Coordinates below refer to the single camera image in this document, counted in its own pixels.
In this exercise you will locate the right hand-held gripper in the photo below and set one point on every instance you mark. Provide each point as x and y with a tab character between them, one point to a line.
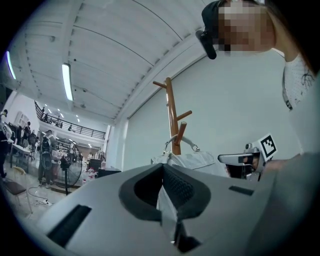
268	147

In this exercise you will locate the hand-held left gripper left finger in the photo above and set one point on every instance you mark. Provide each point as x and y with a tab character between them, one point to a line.
100	200

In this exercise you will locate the brown wooden coat rack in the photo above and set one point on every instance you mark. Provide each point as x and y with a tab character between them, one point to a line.
171	105

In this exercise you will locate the grey handbag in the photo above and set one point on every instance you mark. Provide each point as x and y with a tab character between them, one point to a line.
192	160

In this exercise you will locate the white power strip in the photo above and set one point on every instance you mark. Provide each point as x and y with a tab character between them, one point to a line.
43	202

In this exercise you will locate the person's head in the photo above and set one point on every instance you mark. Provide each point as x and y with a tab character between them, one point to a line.
245	30

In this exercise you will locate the black mezzanine railing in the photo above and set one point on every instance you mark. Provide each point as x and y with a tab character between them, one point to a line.
75	128

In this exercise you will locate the white work table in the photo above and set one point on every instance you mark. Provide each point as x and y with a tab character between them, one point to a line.
22	150

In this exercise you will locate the white dotted shirt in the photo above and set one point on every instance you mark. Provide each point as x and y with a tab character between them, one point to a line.
300	82

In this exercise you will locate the ceiling tube light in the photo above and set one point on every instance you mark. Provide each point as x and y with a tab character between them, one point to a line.
67	81
10	65

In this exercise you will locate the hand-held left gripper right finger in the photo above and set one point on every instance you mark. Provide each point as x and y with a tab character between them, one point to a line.
220	200

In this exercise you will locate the black head-mounted camera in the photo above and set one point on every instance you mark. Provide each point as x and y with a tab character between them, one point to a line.
207	45

